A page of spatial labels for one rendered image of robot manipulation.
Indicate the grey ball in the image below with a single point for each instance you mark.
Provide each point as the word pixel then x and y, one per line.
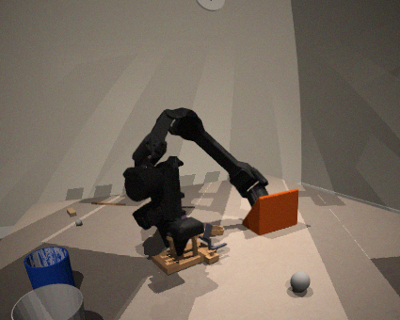
pixel 300 281

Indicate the grey cup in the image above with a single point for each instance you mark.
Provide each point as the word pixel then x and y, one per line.
pixel 50 302

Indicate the blue cylindrical cup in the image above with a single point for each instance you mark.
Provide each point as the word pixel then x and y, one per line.
pixel 49 266

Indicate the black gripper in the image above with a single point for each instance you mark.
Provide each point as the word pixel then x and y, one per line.
pixel 180 230

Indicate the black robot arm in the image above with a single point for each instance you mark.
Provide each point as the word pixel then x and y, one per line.
pixel 145 180

